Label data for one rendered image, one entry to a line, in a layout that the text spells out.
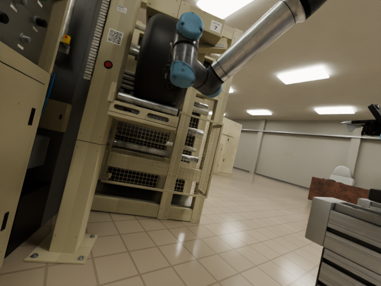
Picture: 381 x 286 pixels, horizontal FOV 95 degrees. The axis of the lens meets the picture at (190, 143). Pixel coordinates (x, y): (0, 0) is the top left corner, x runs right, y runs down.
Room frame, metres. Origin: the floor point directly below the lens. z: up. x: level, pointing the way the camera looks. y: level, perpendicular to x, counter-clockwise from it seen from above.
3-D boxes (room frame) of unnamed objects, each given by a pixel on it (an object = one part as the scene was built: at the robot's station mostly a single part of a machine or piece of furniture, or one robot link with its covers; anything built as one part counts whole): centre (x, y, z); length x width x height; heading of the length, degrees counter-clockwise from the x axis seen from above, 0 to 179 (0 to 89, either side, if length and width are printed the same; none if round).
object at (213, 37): (1.42, 0.27, 1.71); 0.61 x 0.25 x 0.15; 105
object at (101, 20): (0.97, 0.63, 1.19); 0.05 x 0.04 x 0.48; 15
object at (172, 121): (0.97, 0.28, 0.83); 0.36 x 0.09 x 0.06; 105
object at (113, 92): (1.06, 0.49, 0.90); 0.40 x 0.03 x 0.10; 15
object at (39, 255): (1.02, 0.56, 0.01); 0.27 x 0.27 x 0.02; 15
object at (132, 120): (1.10, 0.32, 0.80); 0.37 x 0.36 x 0.02; 15
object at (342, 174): (7.57, -6.79, 0.72); 0.80 x 0.66 x 1.44; 37
